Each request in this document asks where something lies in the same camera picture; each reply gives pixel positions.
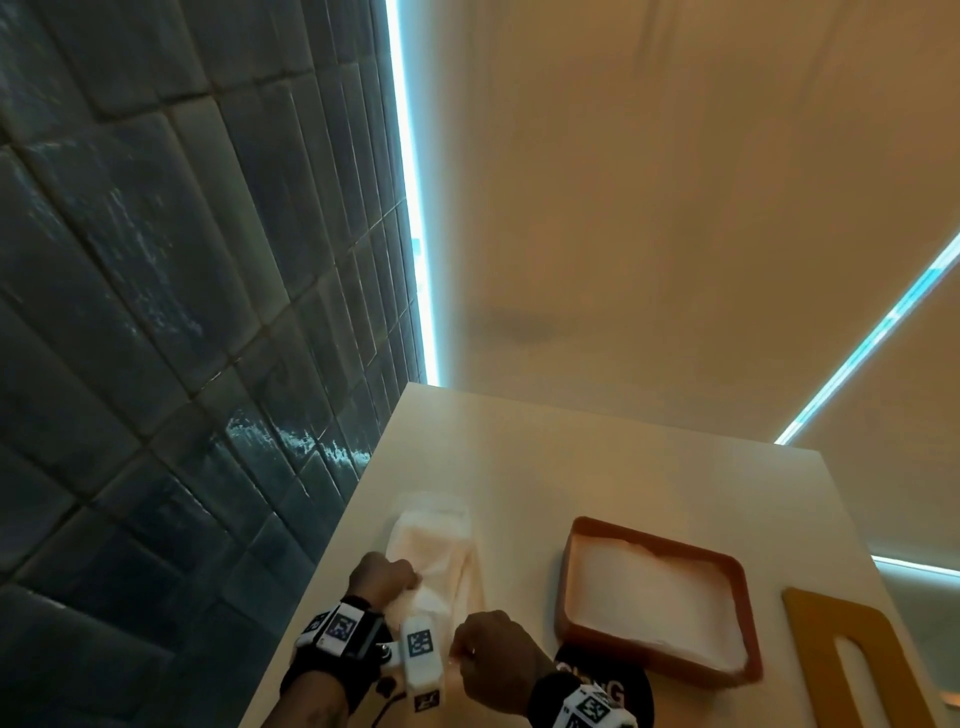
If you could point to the person's left hand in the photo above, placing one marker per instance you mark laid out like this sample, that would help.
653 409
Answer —
377 579

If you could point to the person's right hand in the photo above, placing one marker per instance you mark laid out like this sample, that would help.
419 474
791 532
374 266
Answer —
501 661

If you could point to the person's left fingers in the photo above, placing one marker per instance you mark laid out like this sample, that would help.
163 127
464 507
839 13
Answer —
409 579

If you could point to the person's right fingers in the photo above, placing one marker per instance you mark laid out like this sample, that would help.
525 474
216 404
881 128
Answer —
460 651

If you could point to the clear plastic bag white powder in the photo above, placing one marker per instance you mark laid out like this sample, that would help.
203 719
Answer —
439 544

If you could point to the person's left forearm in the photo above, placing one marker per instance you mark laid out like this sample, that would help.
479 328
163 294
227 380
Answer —
309 707

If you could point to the black round printed lid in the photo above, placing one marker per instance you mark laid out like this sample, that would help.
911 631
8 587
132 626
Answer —
634 686

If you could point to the red rectangular tray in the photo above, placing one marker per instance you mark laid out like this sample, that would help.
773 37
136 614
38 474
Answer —
739 600

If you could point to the yellow wooden board with slot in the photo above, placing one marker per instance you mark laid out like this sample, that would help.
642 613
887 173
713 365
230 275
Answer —
814 637

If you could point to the white light strip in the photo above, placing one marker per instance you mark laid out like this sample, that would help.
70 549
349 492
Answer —
409 187
919 566
877 330

